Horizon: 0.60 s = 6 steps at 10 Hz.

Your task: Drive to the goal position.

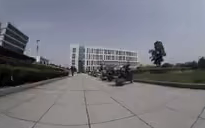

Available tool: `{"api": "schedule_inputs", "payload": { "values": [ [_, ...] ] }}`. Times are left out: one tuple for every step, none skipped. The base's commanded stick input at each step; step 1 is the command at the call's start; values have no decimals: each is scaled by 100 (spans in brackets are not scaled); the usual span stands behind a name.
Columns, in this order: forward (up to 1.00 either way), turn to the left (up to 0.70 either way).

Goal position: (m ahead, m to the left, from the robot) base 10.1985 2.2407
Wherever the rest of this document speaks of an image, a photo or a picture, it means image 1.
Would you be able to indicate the white multi-storey building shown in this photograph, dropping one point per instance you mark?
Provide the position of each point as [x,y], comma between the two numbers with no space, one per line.
[100,56]

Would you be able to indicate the row of parked scooters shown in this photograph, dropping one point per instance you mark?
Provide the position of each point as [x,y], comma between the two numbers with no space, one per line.
[123,76]

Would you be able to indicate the person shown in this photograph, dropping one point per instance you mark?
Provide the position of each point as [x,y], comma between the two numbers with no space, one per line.
[72,70]

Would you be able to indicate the grey slab pavement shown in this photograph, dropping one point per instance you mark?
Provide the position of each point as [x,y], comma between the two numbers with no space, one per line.
[73,100]

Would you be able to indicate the dark tree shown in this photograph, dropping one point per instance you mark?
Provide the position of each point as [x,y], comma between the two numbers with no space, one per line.
[157,53]

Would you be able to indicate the low pale building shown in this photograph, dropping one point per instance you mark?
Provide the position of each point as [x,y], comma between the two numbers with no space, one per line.
[41,60]

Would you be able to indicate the tall pole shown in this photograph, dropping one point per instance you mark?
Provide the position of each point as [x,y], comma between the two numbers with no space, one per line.
[37,46]

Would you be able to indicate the grey kerb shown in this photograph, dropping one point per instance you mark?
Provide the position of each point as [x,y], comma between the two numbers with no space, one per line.
[176,84]
[10,90]

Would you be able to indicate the grass lawn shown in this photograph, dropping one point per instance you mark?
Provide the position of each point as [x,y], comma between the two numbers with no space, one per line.
[180,76]

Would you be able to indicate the green hedge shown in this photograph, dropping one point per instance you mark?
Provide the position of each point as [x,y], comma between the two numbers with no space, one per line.
[16,75]

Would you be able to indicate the dark glass building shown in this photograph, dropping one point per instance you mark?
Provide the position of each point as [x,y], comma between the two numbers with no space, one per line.
[13,38]

